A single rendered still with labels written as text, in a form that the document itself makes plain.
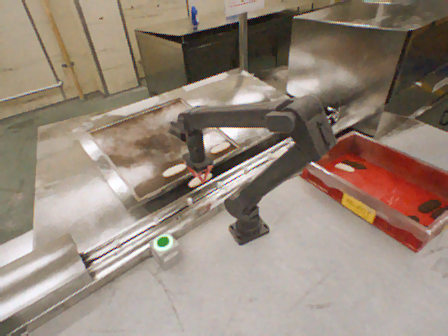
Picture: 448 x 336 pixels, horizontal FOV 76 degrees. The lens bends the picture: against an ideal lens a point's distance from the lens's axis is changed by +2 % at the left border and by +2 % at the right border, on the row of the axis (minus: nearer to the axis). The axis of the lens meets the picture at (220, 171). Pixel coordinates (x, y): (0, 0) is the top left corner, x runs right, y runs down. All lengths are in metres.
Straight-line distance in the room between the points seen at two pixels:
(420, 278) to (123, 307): 0.83
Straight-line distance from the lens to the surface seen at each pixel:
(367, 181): 1.26
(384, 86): 1.39
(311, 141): 0.59
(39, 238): 1.22
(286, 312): 0.85
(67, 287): 0.92
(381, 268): 0.99
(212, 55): 2.99
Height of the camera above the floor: 1.58
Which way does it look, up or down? 38 degrees down
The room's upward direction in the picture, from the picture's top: 5 degrees counter-clockwise
